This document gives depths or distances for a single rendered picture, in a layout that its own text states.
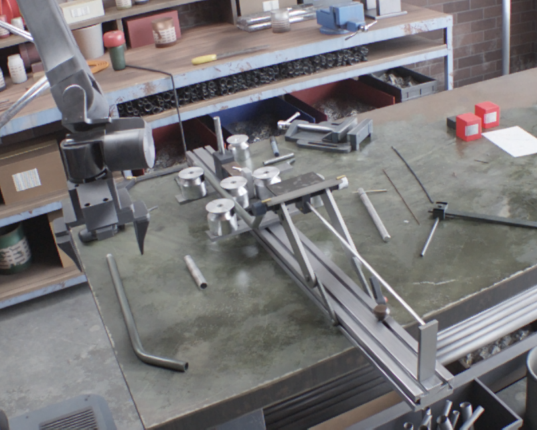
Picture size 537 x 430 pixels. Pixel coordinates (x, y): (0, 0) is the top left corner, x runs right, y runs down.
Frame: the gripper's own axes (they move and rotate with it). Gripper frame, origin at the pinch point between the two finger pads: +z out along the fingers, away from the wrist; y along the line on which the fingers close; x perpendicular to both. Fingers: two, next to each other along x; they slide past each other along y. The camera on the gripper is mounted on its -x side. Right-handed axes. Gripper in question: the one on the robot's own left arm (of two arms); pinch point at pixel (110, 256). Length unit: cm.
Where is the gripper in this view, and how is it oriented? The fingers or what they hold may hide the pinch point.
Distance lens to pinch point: 100.6
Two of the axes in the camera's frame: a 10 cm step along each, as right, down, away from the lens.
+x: -3.5, -4.1, 8.4
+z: 1.2, 8.7, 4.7
